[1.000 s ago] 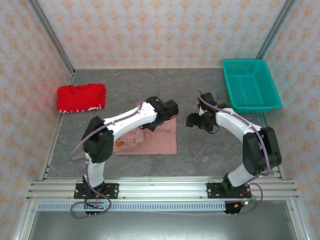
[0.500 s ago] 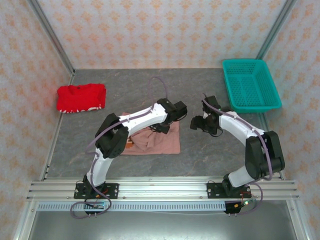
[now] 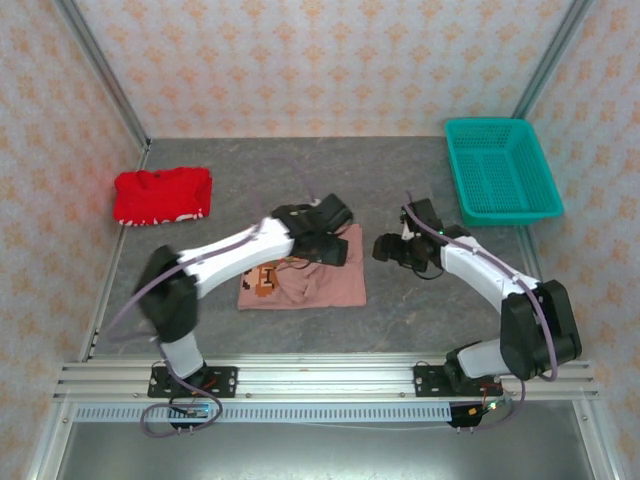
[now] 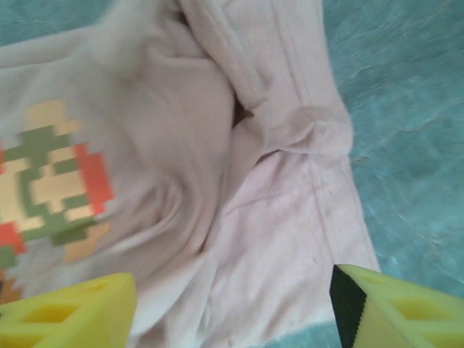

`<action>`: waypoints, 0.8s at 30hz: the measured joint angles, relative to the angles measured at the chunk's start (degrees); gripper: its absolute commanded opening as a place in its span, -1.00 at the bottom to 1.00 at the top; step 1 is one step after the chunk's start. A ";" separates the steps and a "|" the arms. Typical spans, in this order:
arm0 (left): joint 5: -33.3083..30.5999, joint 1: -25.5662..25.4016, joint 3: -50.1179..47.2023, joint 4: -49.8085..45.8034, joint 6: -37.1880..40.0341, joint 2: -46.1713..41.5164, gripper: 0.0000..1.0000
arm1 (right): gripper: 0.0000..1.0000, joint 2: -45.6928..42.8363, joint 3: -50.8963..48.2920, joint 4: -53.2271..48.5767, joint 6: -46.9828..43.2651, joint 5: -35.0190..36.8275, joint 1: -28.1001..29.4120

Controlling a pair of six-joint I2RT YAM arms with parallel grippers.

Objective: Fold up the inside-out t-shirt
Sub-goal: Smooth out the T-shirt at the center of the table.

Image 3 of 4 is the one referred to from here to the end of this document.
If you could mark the grey metal lower panel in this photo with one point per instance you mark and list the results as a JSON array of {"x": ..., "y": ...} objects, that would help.
[{"x": 320, "y": 450}]

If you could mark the red t-shirt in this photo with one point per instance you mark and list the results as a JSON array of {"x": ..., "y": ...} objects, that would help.
[{"x": 160, "y": 197}]

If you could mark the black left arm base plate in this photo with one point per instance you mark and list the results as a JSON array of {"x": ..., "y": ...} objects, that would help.
[{"x": 225, "y": 382}]

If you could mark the aluminium frame post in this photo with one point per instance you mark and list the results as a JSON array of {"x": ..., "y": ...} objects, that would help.
[
  {"x": 105, "y": 75},
  {"x": 542, "y": 75}
]

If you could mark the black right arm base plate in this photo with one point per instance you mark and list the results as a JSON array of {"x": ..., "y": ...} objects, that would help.
[{"x": 425, "y": 382}]

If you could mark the small circuit board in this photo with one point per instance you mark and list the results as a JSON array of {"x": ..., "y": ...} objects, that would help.
[
  {"x": 487, "y": 406},
  {"x": 192, "y": 411}
]

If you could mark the teal plastic basket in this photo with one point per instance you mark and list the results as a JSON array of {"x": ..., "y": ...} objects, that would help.
[{"x": 500, "y": 210}]

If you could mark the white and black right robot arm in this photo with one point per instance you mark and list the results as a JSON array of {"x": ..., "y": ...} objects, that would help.
[{"x": 540, "y": 325}]

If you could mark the aluminium mounting rail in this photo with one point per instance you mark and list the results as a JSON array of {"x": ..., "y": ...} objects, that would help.
[{"x": 320, "y": 380}]

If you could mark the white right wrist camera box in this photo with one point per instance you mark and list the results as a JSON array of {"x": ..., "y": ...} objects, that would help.
[{"x": 407, "y": 229}]

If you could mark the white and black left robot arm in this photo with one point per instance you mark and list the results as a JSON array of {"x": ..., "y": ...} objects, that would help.
[{"x": 235, "y": 255}]

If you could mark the pink t-shirt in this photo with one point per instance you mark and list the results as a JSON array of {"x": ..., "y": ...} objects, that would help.
[{"x": 330, "y": 290}]

